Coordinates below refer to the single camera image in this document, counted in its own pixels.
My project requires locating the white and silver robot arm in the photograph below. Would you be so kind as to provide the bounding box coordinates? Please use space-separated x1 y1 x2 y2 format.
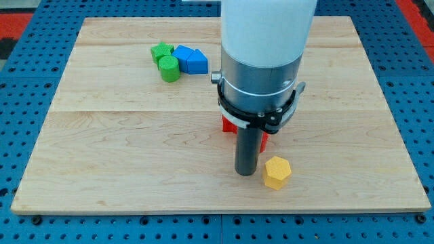
221 0 317 113

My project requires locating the yellow hexagon block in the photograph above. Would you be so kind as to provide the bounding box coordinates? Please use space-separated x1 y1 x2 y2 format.
262 156 292 190

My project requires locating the red block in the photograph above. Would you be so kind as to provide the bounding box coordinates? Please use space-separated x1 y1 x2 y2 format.
221 115 269 153

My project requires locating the wooden board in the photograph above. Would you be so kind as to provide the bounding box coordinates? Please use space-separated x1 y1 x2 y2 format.
11 17 431 216

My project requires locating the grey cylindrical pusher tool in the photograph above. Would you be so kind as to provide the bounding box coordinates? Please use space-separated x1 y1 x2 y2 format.
235 127 263 176

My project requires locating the blue pentagon block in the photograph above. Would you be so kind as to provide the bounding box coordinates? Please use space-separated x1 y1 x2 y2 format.
186 49 208 75

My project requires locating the green cylinder block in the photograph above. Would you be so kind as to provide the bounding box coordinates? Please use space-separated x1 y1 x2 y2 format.
158 56 180 83

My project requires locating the blue cube block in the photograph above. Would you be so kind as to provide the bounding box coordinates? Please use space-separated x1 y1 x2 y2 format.
172 45 194 73

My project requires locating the green star block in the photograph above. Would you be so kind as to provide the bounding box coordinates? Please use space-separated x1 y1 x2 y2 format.
150 42 174 64

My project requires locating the black clamp ring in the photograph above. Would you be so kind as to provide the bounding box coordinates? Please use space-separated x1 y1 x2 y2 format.
216 81 307 135

